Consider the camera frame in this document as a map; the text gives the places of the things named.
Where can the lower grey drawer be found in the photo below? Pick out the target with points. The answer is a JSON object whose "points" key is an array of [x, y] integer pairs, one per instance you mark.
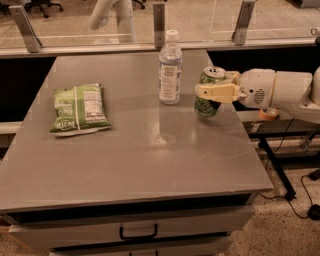
{"points": [[200, 246]]}

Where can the middle metal glass bracket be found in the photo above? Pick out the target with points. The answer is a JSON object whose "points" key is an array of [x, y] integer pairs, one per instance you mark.
{"points": [[159, 24]]}

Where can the grey drawer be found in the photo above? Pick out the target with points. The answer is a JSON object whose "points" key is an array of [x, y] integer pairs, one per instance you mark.
{"points": [[122, 228], [200, 246]]}

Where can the orange tape roll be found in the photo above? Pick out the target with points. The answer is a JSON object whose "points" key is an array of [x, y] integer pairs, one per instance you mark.
{"points": [[269, 114]]}

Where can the clear blue plastic bottle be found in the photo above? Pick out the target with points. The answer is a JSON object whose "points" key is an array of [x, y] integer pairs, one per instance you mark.
{"points": [[170, 69]]}

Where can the right metal glass bracket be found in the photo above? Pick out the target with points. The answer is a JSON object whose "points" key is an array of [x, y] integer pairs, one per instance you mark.
{"points": [[243, 21]]}

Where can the green chip bag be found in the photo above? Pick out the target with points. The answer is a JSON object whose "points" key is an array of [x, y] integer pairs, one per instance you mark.
{"points": [[79, 110]]}

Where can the left metal glass bracket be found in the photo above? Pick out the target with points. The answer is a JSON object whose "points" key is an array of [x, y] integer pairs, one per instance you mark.
{"points": [[32, 43]]}

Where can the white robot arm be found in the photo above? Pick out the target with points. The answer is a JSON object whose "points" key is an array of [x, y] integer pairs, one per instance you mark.
{"points": [[296, 87]]}

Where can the metal glass bracket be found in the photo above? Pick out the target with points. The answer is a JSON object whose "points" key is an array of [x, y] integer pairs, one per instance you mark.
{"points": [[243, 21], [32, 43], [159, 24]]}

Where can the green soda can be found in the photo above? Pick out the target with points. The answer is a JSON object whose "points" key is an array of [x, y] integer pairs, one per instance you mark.
{"points": [[204, 105]]}

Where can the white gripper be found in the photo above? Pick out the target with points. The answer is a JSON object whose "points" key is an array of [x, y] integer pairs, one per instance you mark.
{"points": [[256, 88]]}

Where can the upper grey drawer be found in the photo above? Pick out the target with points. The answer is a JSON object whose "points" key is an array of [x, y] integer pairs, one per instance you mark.
{"points": [[122, 228]]}

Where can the black table leg frame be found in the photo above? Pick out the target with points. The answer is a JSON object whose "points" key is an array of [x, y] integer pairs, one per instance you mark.
{"points": [[315, 175]]}

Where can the black office chair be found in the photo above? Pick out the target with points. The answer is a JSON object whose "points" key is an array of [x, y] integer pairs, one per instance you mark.
{"points": [[40, 4]]}

